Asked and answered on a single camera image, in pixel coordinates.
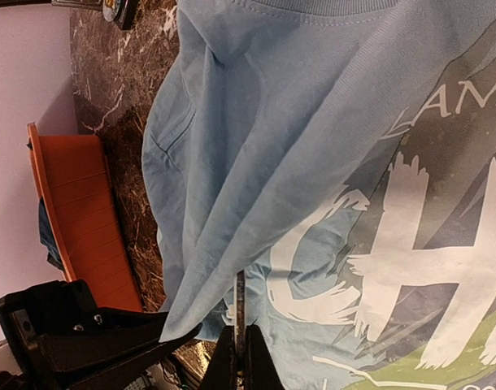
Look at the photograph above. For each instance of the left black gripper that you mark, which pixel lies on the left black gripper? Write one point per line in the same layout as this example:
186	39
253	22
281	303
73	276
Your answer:
58	328

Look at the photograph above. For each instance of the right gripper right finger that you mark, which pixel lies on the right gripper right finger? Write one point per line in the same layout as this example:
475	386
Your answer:
259	372

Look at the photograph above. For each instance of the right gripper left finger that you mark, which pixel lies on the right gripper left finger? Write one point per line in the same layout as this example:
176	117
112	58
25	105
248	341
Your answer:
221	372

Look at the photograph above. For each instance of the light blue printed t-shirt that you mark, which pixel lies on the light blue printed t-shirt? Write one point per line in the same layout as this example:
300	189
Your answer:
342	155

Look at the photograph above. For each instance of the dark clothes in bin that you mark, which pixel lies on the dark clothes in bin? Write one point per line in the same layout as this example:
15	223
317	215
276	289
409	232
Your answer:
47	237

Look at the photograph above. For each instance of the orange plastic bin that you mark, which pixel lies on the orange plastic bin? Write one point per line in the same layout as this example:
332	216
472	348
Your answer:
72	178

